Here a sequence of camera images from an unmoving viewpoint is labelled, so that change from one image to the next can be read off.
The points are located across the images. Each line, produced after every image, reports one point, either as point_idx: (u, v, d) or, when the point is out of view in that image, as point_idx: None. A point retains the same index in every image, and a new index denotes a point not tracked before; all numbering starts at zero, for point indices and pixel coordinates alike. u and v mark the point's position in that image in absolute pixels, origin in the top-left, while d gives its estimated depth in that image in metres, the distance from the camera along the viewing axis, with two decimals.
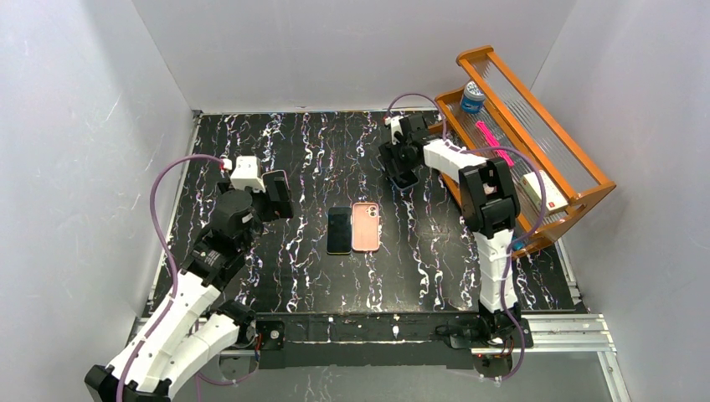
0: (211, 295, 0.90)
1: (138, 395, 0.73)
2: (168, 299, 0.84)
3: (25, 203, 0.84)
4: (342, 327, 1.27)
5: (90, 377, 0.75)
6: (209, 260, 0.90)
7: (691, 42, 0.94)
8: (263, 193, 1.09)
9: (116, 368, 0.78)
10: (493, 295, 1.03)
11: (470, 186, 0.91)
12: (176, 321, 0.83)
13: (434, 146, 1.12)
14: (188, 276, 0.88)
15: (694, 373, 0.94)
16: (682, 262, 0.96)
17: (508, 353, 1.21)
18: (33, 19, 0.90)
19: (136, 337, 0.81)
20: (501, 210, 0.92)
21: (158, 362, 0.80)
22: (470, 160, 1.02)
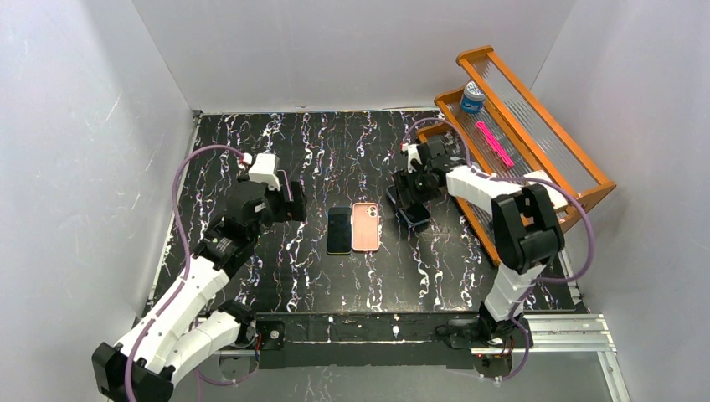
0: (221, 280, 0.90)
1: (146, 374, 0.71)
2: (180, 280, 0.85)
3: (25, 203, 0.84)
4: (342, 327, 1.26)
5: (96, 353, 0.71)
6: (219, 246, 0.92)
7: (692, 42, 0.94)
8: (277, 192, 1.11)
9: (125, 345, 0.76)
10: (501, 307, 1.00)
11: (506, 215, 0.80)
12: (187, 301, 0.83)
13: (457, 172, 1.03)
14: (200, 260, 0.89)
15: (695, 373, 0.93)
16: (682, 262, 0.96)
17: (508, 353, 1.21)
18: (33, 20, 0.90)
19: (146, 316, 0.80)
20: (544, 244, 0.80)
21: (166, 342, 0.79)
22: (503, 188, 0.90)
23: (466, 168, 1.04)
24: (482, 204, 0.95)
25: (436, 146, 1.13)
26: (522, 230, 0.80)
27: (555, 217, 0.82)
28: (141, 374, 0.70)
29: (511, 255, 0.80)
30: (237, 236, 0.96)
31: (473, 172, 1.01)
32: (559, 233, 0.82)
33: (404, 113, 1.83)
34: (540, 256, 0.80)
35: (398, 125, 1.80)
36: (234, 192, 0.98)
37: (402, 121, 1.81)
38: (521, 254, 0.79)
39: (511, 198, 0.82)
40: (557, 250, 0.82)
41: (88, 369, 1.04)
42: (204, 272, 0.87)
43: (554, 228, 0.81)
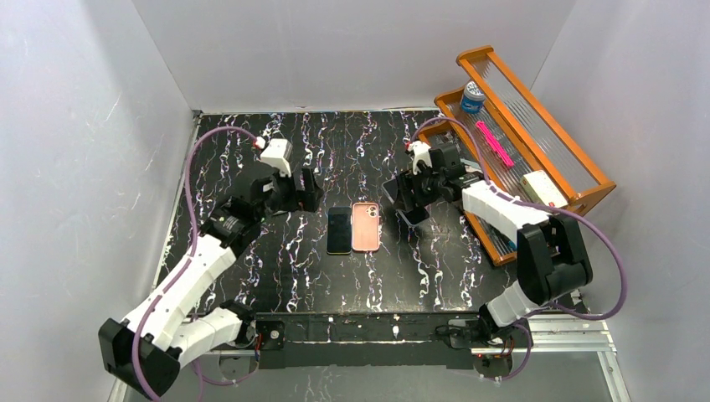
0: (228, 257, 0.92)
1: (154, 348, 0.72)
2: (187, 258, 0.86)
3: (25, 203, 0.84)
4: (342, 327, 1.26)
5: (104, 327, 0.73)
6: (227, 224, 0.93)
7: (692, 42, 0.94)
8: (289, 178, 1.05)
9: (131, 322, 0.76)
10: (505, 312, 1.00)
11: (536, 249, 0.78)
12: (194, 279, 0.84)
13: (475, 190, 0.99)
14: (207, 239, 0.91)
15: (695, 373, 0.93)
16: (683, 261, 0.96)
17: (508, 353, 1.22)
18: (33, 19, 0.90)
19: (152, 293, 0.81)
20: (569, 278, 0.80)
21: (173, 320, 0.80)
22: (529, 214, 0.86)
23: (485, 187, 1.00)
24: (503, 229, 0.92)
25: (450, 154, 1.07)
26: (550, 264, 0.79)
27: (582, 249, 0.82)
28: (149, 348, 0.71)
29: (536, 289, 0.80)
30: (244, 215, 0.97)
31: (492, 192, 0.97)
32: (585, 264, 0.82)
33: (404, 114, 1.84)
34: (565, 289, 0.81)
35: (398, 125, 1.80)
36: (240, 177, 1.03)
37: (402, 121, 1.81)
38: (547, 290, 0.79)
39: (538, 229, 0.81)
40: (583, 282, 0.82)
41: (87, 368, 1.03)
42: (211, 249, 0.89)
43: (581, 259, 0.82)
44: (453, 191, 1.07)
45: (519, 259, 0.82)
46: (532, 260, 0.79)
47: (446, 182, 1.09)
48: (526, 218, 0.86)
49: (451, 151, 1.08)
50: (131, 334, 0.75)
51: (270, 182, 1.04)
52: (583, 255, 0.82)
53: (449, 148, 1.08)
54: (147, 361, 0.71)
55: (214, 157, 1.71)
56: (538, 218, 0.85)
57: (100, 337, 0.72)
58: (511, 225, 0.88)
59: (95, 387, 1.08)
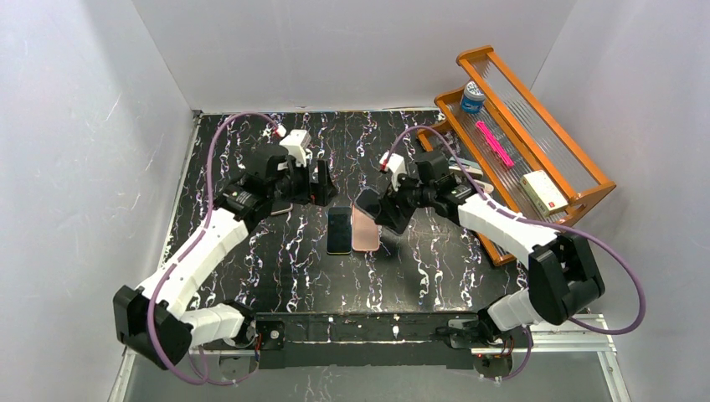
0: (242, 230, 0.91)
1: (168, 316, 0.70)
2: (201, 229, 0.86)
3: (24, 203, 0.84)
4: (342, 327, 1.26)
5: (120, 292, 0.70)
6: (239, 198, 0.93)
7: (692, 41, 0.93)
8: (302, 168, 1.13)
9: (146, 289, 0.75)
10: (507, 317, 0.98)
11: (549, 273, 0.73)
12: (208, 249, 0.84)
13: (472, 206, 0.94)
14: (220, 212, 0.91)
15: (696, 373, 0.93)
16: (683, 261, 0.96)
17: (508, 353, 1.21)
18: (33, 20, 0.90)
19: (167, 262, 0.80)
20: (585, 296, 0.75)
21: (187, 289, 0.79)
22: (537, 234, 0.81)
23: (482, 201, 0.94)
24: (507, 247, 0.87)
25: (441, 164, 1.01)
26: (565, 286, 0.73)
27: (595, 265, 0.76)
28: (164, 316, 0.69)
29: (551, 311, 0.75)
30: (256, 190, 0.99)
31: (491, 208, 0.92)
32: (599, 278, 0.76)
33: (404, 114, 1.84)
34: (581, 306, 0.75)
35: (398, 125, 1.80)
36: (257, 151, 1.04)
37: (402, 121, 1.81)
38: (563, 311, 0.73)
39: (549, 251, 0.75)
40: (597, 296, 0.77)
41: (86, 368, 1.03)
42: (225, 222, 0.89)
43: (595, 275, 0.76)
44: (446, 205, 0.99)
45: (531, 281, 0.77)
46: (546, 283, 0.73)
47: (436, 196, 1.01)
48: (534, 238, 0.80)
49: (441, 162, 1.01)
50: (146, 301, 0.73)
51: (285, 162, 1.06)
52: (598, 272, 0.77)
53: (438, 157, 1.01)
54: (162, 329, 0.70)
55: (214, 157, 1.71)
56: (546, 236, 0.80)
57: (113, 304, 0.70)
58: (517, 246, 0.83)
59: (95, 387, 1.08)
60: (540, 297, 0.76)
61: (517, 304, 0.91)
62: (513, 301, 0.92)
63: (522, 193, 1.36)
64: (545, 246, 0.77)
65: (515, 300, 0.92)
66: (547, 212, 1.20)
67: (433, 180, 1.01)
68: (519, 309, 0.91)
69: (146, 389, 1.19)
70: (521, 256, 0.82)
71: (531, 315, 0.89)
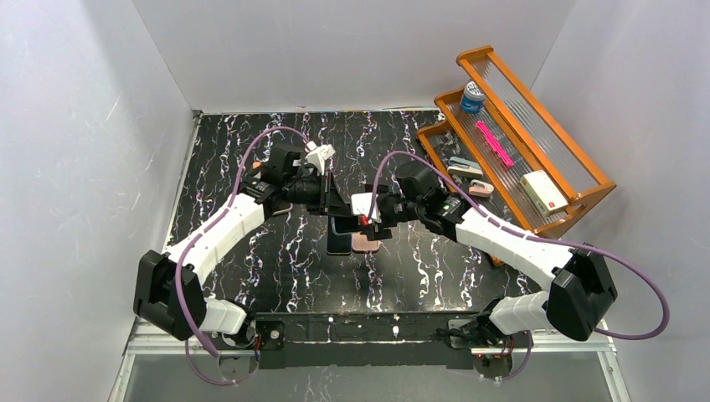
0: (260, 214, 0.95)
1: (194, 278, 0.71)
2: (224, 208, 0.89)
3: (24, 203, 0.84)
4: (342, 327, 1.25)
5: (146, 255, 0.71)
6: (259, 187, 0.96)
7: (691, 42, 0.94)
8: (319, 177, 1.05)
9: (172, 254, 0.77)
10: (511, 322, 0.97)
11: (573, 297, 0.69)
12: (231, 225, 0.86)
13: (473, 224, 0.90)
14: (242, 196, 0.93)
15: (696, 373, 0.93)
16: (682, 262, 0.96)
17: (508, 353, 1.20)
18: (33, 20, 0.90)
19: (192, 233, 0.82)
20: (603, 307, 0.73)
21: (209, 259, 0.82)
22: (549, 255, 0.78)
23: (481, 218, 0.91)
24: (520, 267, 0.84)
25: (425, 177, 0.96)
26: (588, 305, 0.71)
27: (608, 274, 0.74)
28: (190, 276, 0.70)
29: (574, 331, 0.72)
30: (275, 183, 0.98)
31: (496, 225, 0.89)
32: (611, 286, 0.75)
33: (404, 113, 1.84)
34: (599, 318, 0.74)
35: (398, 125, 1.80)
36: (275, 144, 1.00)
37: (402, 121, 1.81)
38: (588, 330, 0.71)
39: (570, 274, 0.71)
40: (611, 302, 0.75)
41: (87, 369, 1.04)
42: (246, 203, 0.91)
43: (609, 285, 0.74)
44: (439, 222, 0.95)
45: (551, 304, 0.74)
46: (570, 306, 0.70)
47: (425, 214, 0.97)
48: (550, 259, 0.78)
49: (425, 175, 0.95)
50: (169, 267, 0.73)
51: (300, 160, 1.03)
52: (610, 280, 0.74)
53: (420, 171, 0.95)
54: (188, 291, 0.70)
55: (214, 157, 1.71)
56: (563, 256, 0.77)
57: (138, 266, 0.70)
58: (532, 267, 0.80)
59: (95, 387, 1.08)
60: (562, 319, 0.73)
61: (525, 313, 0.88)
62: (521, 311, 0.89)
63: (522, 192, 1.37)
64: (563, 270, 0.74)
65: (522, 309, 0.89)
66: (547, 212, 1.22)
67: (419, 197, 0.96)
68: (527, 318, 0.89)
69: (146, 389, 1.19)
70: (536, 276, 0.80)
71: (540, 322, 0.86)
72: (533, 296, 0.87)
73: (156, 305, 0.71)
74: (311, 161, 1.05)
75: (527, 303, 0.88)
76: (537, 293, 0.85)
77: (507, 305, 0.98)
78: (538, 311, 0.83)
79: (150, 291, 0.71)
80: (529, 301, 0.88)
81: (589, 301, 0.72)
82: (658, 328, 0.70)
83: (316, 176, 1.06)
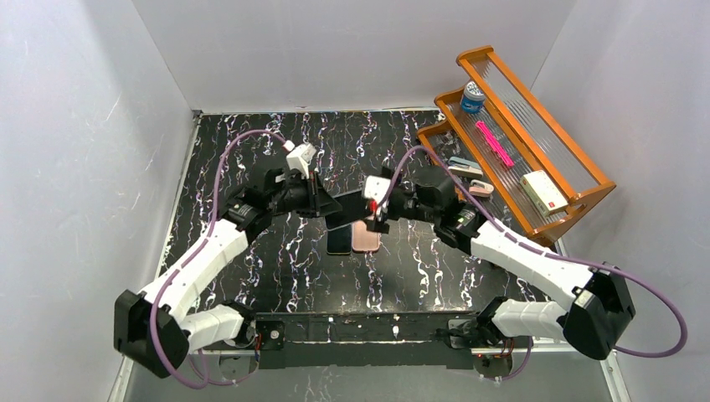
0: (243, 241, 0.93)
1: (171, 320, 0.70)
2: (203, 239, 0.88)
3: (24, 203, 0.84)
4: (342, 327, 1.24)
5: (120, 296, 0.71)
6: (241, 210, 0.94)
7: (691, 43, 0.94)
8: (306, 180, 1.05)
9: (148, 293, 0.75)
10: (513, 326, 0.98)
11: (595, 319, 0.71)
12: (210, 258, 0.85)
13: (490, 239, 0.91)
14: (223, 223, 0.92)
15: (696, 373, 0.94)
16: (682, 262, 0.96)
17: (507, 353, 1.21)
18: (33, 20, 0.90)
19: (170, 269, 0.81)
20: (621, 326, 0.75)
21: (189, 296, 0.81)
22: (568, 275, 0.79)
23: (498, 232, 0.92)
24: (537, 283, 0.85)
25: (448, 188, 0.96)
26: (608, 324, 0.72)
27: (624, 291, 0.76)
28: (166, 318, 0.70)
29: (594, 350, 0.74)
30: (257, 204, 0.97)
31: (512, 240, 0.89)
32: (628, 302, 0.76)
33: (404, 113, 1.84)
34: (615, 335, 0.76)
35: (398, 125, 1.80)
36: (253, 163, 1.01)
37: (402, 121, 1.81)
38: (608, 349, 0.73)
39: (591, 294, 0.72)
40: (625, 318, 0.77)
41: (87, 369, 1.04)
42: (227, 231, 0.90)
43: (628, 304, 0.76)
44: (454, 235, 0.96)
45: (572, 325, 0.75)
46: (593, 327, 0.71)
47: (442, 225, 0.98)
48: (569, 279, 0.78)
49: (447, 185, 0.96)
50: (147, 305, 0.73)
51: (282, 175, 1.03)
52: (629, 300, 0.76)
53: (445, 181, 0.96)
54: (164, 332, 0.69)
55: (214, 157, 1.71)
56: (582, 275, 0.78)
57: (115, 307, 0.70)
58: (550, 286, 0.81)
59: (95, 387, 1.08)
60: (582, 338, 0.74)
61: (534, 322, 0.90)
62: (528, 319, 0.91)
63: (522, 192, 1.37)
64: (585, 291, 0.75)
65: (530, 316, 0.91)
66: (547, 212, 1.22)
67: (439, 208, 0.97)
68: (533, 326, 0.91)
69: (146, 389, 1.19)
70: (554, 294, 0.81)
71: (549, 332, 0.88)
72: (545, 306, 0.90)
73: (136, 343, 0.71)
74: (295, 164, 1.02)
75: (537, 310, 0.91)
76: (552, 305, 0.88)
77: (513, 309, 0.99)
78: (550, 323, 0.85)
79: (129, 330, 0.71)
80: (540, 308, 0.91)
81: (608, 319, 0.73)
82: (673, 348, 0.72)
83: (298, 179, 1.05)
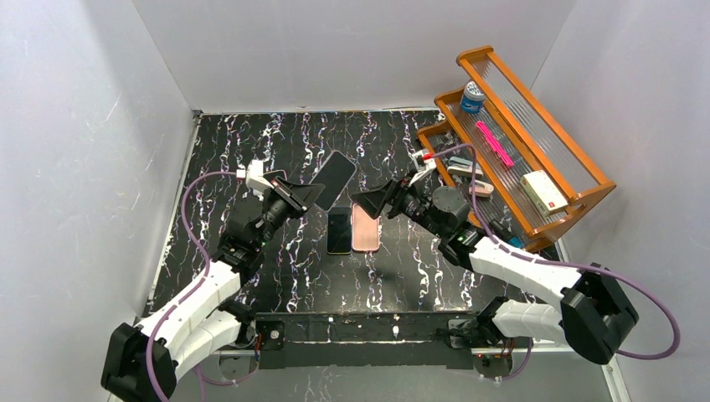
0: (238, 282, 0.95)
1: (166, 353, 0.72)
2: (200, 278, 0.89)
3: (25, 203, 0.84)
4: (342, 327, 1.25)
5: (118, 329, 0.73)
6: (236, 253, 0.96)
7: (691, 43, 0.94)
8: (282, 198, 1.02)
9: (145, 327, 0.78)
10: (515, 327, 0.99)
11: (583, 316, 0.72)
12: (206, 296, 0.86)
13: (486, 253, 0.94)
14: (218, 264, 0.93)
15: (695, 373, 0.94)
16: (681, 262, 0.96)
17: (508, 353, 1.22)
18: (33, 20, 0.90)
19: (167, 304, 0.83)
20: (624, 329, 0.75)
21: (182, 331, 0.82)
22: (558, 278, 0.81)
23: (492, 244, 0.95)
24: (532, 291, 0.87)
25: (463, 213, 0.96)
26: (604, 325, 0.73)
27: (624, 296, 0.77)
28: (161, 351, 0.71)
29: (594, 353, 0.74)
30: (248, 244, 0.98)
31: (506, 251, 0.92)
32: (631, 307, 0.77)
33: (404, 113, 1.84)
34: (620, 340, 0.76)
35: (398, 125, 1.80)
36: (231, 213, 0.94)
37: (402, 121, 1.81)
38: (608, 352, 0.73)
39: (579, 293, 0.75)
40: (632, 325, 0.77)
41: (88, 369, 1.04)
42: (223, 270, 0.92)
43: (627, 305, 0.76)
44: (457, 254, 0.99)
45: (567, 327, 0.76)
46: (583, 326, 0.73)
47: (448, 241, 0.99)
48: (558, 280, 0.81)
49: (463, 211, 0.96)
50: (141, 338, 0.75)
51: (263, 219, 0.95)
52: (627, 301, 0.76)
53: (461, 208, 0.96)
54: (159, 365, 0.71)
55: (214, 157, 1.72)
56: (571, 276, 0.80)
57: (110, 341, 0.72)
58: (543, 290, 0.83)
59: (95, 387, 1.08)
60: (579, 341, 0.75)
61: (535, 325, 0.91)
62: (529, 321, 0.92)
63: (522, 192, 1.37)
64: (573, 289, 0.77)
65: (531, 319, 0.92)
66: (547, 212, 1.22)
67: (449, 229, 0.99)
68: (535, 328, 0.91)
69: None
70: (548, 298, 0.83)
71: (550, 336, 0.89)
72: (547, 309, 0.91)
73: (125, 378, 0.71)
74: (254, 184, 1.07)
75: (539, 314, 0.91)
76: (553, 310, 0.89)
77: (515, 311, 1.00)
78: (553, 328, 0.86)
79: (120, 364, 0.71)
80: (541, 313, 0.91)
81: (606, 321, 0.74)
82: (672, 347, 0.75)
83: (274, 194, 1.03)
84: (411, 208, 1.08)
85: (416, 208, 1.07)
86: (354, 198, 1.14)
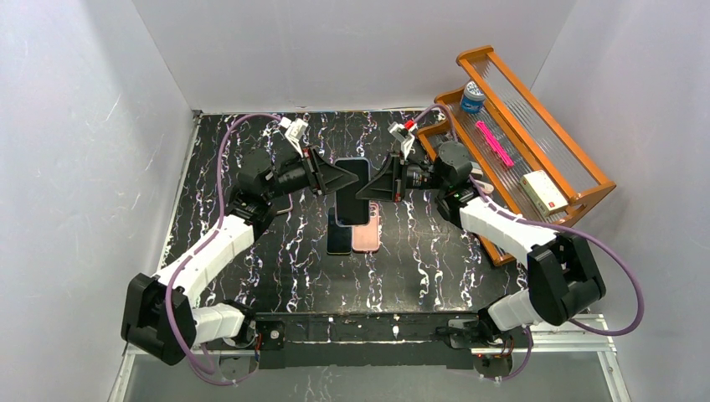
0: (250, 235, 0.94)
1: (185, 300, 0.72)
2: (214, 229, 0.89)
3: (24, 203, 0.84)
4: (342, 327, 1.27)
5: (136, 278, 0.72)
6: (249, 207, 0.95)
7: (691, 43, 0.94)
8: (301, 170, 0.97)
9: (162, 277, 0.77)
10: (508, 317, 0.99)
11: (546, 270, 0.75)
12: (222, 248, 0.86)
13: (473, 208, 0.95)
14: (230, 218, 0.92)
15: (695, 373, 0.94)
16: (682, 261, 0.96)
17: (508, 353, 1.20)
18: (33, 19, 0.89)
19: (182, 255, 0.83)
20: (584, 297, 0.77)
21: (199, 281, 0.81)
22: (535, 234, 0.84)
23: (483, 203, 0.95)
24: (509, 249, 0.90)
25: (465, 171, 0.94)
26: (565, 286, 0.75)
27: (594, 266, 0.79)
28: (181, 298, 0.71)
29: (551, 311, 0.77)
30: (258, 198, 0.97)
31: (492, 209, 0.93)
32: (599, 280, 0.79)
33: (404, 114, 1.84)
34: (581, 307, 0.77)
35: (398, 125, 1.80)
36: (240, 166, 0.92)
37: (402, 121, 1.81)
38: (563, 311, 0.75)
39: (548, 250, 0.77)
40: (596, 299, 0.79)
41: (87, 370, 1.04)
42: (236, 224, 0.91)
43: (594, 275, 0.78)
44: (449, 208, 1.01)
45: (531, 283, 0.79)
46: (545, 280, 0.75)
47: (445, 196, 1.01)
48: (532, 238, 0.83)
49: (464, 167, 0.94)
50: (161, 288, 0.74)
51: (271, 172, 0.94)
52: (596, 270, 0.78)
53: (465, 164, 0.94)
54: (179, 312, 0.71)
55: (214, 156, 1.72)
56: (546, 235, 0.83)
57: (129, 291, 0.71)
58: (518, 247, 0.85)
59: (95, 386, 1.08)
60: (541, 297, 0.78)
61: (518, 304, 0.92)
62: (514, 301, 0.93)
63: (522, 192, 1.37)
64: (542, 245, 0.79)
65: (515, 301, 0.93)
66: (547, 212, 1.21)
67: (447, 182, 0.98)
68: (519, 309, 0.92)
69: (146, 389, 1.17)
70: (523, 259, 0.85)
71: (532, 316, 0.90)
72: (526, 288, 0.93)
73: (145, 329, 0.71)
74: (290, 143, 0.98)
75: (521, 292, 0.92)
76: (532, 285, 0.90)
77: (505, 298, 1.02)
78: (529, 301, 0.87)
79: (140, 314, 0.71)
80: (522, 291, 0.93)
81: (569, 286, 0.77)
82: (634, 322, 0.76)
83: (296, 160, 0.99)
84: (416, 180, 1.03)
85: (421, 177, 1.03)
86: (362, 198, 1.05)
